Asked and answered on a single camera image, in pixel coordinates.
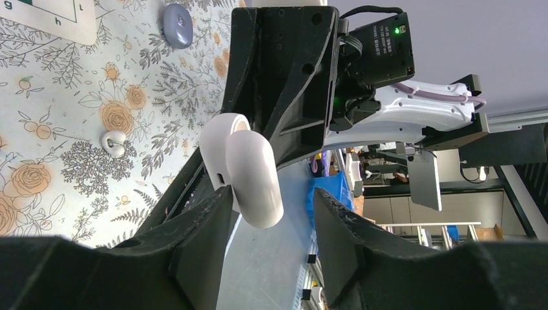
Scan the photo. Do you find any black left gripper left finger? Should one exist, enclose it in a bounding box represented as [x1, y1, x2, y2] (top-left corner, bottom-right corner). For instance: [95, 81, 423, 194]
[1, 186, 233, 309]

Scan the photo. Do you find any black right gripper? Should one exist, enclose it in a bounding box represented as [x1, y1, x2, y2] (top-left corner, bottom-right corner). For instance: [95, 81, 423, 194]
[222, 6, 381, 168]

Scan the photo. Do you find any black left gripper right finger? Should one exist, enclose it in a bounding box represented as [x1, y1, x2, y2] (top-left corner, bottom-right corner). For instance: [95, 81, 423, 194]
[313, 189, 547, 309]

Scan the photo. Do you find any white earbud charging case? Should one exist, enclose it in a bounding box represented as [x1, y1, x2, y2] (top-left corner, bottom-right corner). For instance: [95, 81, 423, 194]
[199, 113, 284, 229]

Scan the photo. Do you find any white earbud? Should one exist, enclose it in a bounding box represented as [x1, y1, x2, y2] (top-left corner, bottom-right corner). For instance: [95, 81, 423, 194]
[101, 130, 127, 158]

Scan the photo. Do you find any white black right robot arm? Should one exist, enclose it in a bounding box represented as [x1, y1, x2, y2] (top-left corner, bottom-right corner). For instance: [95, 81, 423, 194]
[222, 5, 488, 168]

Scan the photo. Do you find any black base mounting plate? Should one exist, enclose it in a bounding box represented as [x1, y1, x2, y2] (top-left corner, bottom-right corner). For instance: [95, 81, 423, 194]
[132, 149, 233, 243]

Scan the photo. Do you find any blue storage bin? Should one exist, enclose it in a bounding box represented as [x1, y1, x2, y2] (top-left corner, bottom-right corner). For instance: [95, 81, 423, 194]
[305, 172, 354, 228]

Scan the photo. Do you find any grey monitor panel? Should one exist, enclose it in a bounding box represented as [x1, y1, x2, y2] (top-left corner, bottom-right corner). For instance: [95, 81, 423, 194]
[407, 150, 442, 212]

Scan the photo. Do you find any floral patterned table mat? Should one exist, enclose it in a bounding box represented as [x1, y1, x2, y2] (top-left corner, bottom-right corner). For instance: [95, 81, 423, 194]
[1, 1, 247, 247]

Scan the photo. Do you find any green white chessboard mat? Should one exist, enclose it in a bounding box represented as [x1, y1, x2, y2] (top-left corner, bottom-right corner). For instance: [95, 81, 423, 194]
[1, 0, 97, 45]

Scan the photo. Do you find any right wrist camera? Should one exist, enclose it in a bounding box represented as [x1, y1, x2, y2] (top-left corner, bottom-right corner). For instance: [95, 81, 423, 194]
[341, 5, 416, 88]

